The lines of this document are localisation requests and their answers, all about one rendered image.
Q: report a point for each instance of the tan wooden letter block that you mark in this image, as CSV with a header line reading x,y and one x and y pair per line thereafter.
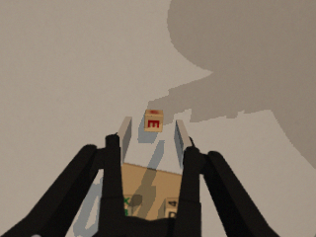
x,y
153,120
128,203
170,207

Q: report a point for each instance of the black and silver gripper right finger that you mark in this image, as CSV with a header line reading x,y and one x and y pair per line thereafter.
x,y
238,214

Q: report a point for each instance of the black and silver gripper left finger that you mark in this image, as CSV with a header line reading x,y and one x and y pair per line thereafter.
x,y
54,213

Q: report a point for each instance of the brown square mat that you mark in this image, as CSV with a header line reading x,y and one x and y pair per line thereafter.
x,y
149,188

